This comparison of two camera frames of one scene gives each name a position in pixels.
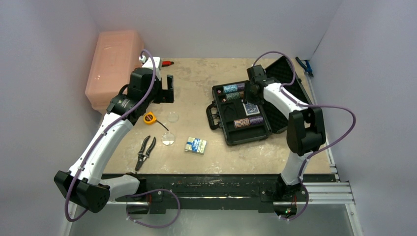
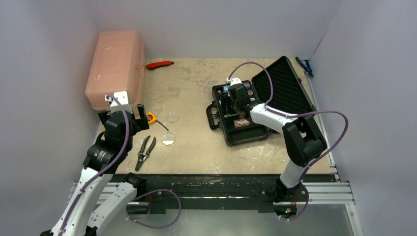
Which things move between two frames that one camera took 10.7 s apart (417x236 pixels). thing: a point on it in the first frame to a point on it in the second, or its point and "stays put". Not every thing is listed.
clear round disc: [167, 138] stays put
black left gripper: [166, 95] to [142, 122]
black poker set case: [242, 123] stays put
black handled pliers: [142, 157] stays put
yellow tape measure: [149, 118] stays put
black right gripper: [253, 91] to [236, 99]
